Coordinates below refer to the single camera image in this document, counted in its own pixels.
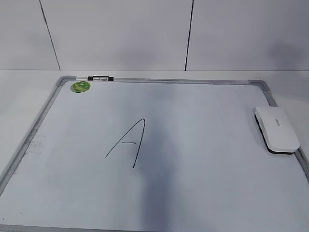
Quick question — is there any white board eraser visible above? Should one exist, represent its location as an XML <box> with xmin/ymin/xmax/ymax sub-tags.
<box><xmin>254</xmin><ymin>106</ymin><xmax>300</xmax><ymax>154</ymax></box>

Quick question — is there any round green magnet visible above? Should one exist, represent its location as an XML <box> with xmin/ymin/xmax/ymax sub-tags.
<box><xmin>70</xmin><ymin>81</ymin><xmax>91</xmax><ymax>93</ymax></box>

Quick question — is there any white board with grey frame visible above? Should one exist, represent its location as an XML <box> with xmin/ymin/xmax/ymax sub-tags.
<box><xmin>0</xmin><ymin>76</ymin><xmax>309</xmax><ymax>232</ymax></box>

